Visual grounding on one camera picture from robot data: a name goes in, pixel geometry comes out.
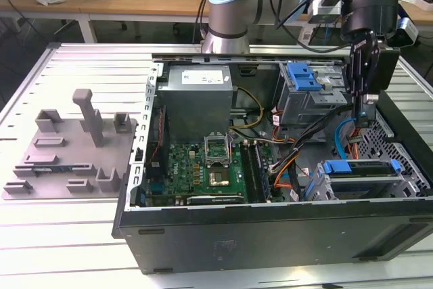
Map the hard disk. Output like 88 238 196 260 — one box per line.
317 159 403 200

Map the wooden desk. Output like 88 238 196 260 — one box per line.
0 0 433 45

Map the black case fan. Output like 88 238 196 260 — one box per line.
148 104 170 181

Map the red yellow power wire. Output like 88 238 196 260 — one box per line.
346 126 367 161

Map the blue drive carrier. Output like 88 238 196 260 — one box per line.
287 61 323 92

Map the blue data wire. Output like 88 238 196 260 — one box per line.
334 112 369 162

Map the CPU socket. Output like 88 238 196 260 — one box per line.
204 141 233 168

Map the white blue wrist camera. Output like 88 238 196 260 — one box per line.
395 16 420 48

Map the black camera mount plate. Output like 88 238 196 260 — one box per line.
368 45 402 93

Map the orange red wire bundle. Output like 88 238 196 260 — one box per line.
270 153 307 202

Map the green motherboard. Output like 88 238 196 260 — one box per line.
145 141 281 207

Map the black PC case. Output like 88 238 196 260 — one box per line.
111 52 433 275

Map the red black twisted wire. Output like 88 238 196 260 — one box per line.
150 139 163 168

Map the grey metal drive cage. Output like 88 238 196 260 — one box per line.
275 62 350 128

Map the black graphics card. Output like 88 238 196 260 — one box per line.
185 194 245 206

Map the metal disk bay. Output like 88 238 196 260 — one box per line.
302 160 426 202

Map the red wire with white labels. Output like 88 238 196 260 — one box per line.
270 108 283 134

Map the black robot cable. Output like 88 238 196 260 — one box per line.
192 0 237 45

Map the black wire bundle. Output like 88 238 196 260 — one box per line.
270 104 355 175

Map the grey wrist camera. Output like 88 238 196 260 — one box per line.
309 0 342 26

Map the grey power supply unit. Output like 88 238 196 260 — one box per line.
156 64 234 145

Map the grey parts rack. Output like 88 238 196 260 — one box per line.
1 88 139 201

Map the yellow black power wire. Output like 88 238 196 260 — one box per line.
231 86 265 130

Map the brown chipset chip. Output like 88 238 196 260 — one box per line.
208 171 230 187

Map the metal socket cover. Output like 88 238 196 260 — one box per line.
204 132 233 146

